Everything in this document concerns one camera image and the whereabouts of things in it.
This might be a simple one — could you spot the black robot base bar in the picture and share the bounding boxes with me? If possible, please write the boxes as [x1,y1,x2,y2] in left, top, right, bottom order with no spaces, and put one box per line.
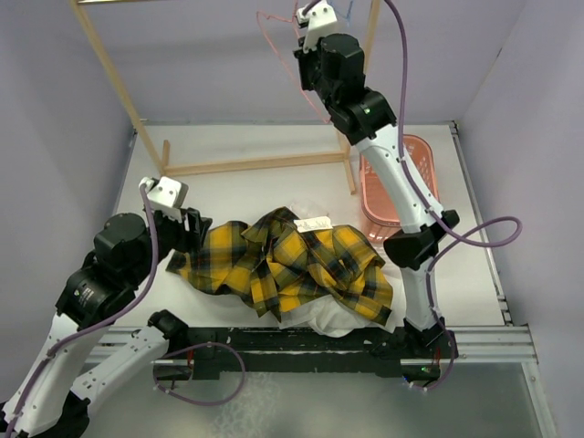
[148,310,458,383]

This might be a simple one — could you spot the wooden clothes rack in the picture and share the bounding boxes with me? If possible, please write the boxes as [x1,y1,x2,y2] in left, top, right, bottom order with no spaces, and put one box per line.
[70,1,357,194]

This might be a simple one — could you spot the white collared shirt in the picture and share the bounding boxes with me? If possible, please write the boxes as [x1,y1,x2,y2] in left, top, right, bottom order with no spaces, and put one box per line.
[278,276,406,338]

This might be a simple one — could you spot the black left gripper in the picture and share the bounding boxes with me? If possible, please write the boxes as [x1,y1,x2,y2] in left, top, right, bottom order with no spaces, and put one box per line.
[128,193,213,285]

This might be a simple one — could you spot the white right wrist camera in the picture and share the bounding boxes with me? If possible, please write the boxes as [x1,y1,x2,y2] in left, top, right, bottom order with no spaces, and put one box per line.
[295,1,339,53]

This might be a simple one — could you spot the light blue wire hanger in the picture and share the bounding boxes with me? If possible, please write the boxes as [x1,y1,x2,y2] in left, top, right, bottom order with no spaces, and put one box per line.
[330,0,355,24]

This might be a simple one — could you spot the yellow plaid flannel shirt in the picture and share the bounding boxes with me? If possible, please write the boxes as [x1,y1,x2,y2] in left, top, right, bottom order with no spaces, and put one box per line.
[167,207,393,325]

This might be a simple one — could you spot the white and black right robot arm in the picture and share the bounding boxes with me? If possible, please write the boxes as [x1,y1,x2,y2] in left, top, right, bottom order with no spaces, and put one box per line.
[294,33,460,357]

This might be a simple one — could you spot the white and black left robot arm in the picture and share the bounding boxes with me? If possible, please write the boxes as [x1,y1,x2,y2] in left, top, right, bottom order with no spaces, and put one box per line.
[1,208,212,437]

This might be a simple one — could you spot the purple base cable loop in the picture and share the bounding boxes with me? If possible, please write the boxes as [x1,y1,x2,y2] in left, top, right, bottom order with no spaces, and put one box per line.
[152,341,247,407]

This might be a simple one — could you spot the pink plastic laundry basket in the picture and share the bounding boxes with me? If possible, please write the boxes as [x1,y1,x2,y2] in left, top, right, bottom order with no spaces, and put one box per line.
[359,134,442,245]

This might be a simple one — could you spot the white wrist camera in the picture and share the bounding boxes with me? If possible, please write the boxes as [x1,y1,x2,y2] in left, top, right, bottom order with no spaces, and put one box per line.
[139,176,189,223]
[295,1,339,53]

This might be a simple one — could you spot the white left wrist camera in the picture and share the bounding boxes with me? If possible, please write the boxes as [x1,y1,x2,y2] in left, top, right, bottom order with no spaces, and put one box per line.
[139,176,189,223]

